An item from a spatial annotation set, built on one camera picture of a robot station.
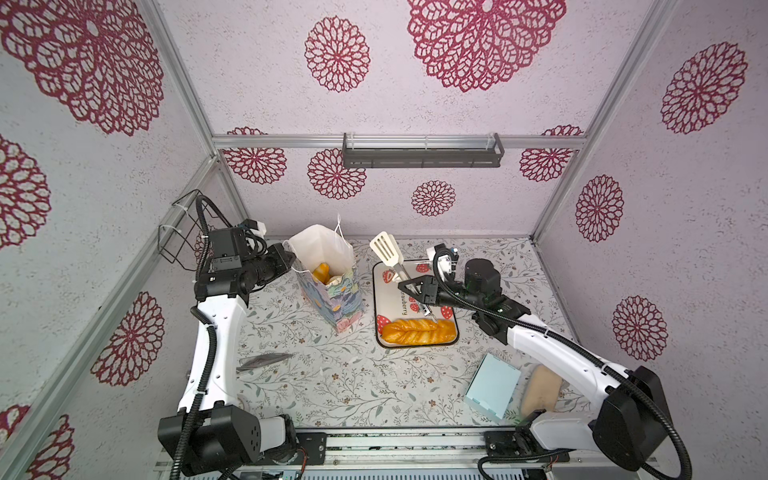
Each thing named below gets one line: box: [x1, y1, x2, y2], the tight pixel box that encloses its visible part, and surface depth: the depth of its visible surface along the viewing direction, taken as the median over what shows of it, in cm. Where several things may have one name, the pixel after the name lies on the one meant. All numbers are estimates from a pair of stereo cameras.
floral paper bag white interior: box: [282, 224, 364, 333], surface depth 90 cm
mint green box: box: [465, 353, 521, 420], surface depth 83 cm
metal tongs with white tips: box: [369, 231, 434, 316], surface depth 74 cm
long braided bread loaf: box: [381, 319, 457, 345], surface depth 92 cm
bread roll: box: [312, 262, 331, 285], surface depth 102 cm
